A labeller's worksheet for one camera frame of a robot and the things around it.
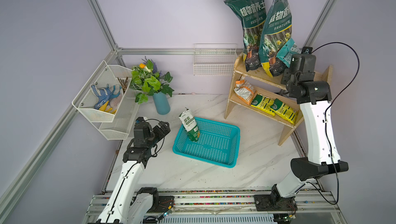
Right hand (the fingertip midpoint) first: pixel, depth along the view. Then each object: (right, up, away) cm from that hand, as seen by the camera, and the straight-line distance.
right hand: (295, 76), depth 66 cm
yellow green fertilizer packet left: (-6, -11, +19) cm, 23 cm away
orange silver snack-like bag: (-16, -4, +21) cm, 27 cm away
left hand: (-61, -24, +13) cm, 67 cm away
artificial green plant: (-72, +3, +17) cm, 74 cm away
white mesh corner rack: (-80, -18, 0) cm, 82 cm away
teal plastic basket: (-31, -36, +29) cm, 55 cm away
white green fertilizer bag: (-48, -23, +22) cm, 58 cm away
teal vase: (-69, -10, +37) cm, 79 cm away
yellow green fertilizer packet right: (+3, -15, +14) cm, 21 cm away
